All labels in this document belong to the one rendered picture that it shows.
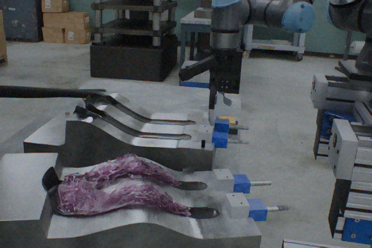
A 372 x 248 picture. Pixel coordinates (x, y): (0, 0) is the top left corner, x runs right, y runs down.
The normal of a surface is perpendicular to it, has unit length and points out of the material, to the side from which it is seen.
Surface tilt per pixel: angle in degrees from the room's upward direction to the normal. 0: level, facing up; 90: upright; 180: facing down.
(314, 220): 0
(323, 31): 90
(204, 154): 90
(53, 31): 96
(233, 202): 0
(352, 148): 90
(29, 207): 0
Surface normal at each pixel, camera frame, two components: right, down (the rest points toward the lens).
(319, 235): 0.04, -0.94
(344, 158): -0.21, 0.33
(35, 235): 0.16, 0.36
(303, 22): 0.54, 0.32
